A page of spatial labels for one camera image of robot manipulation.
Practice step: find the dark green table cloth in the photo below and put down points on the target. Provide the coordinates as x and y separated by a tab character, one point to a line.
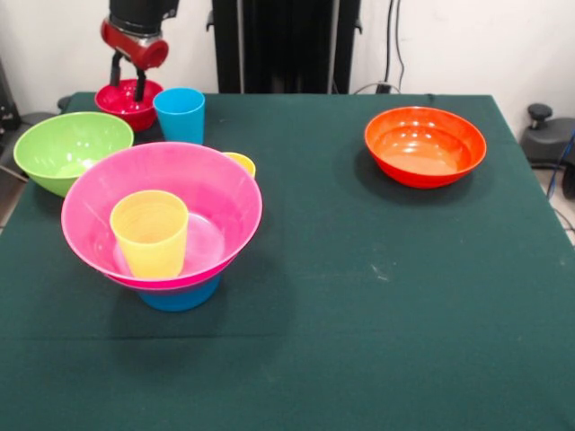
287	368

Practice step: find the blue bowl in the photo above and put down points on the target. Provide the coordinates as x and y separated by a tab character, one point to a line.
179	301

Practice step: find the orange bowl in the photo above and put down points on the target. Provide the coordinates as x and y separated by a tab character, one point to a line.
422	152

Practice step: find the small pink-red bowl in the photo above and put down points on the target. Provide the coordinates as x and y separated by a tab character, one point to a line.
121	112

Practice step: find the large green bowl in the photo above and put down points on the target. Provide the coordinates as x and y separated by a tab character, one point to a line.
58	152

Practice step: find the black grey floor stand base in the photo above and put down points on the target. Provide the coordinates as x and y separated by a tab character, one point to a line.
33	116
548	139

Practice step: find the orange-yellow cup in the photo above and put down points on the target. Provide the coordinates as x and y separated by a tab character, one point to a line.
245	162

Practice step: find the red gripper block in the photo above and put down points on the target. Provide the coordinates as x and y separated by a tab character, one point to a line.
135	47

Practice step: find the large pink bowl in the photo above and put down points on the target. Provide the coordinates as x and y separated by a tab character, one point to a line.
224	197

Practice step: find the blue cup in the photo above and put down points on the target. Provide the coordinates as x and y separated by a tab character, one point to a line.
179	121

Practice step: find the pale yellow translucent cup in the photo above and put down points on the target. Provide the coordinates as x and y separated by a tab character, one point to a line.
153	251

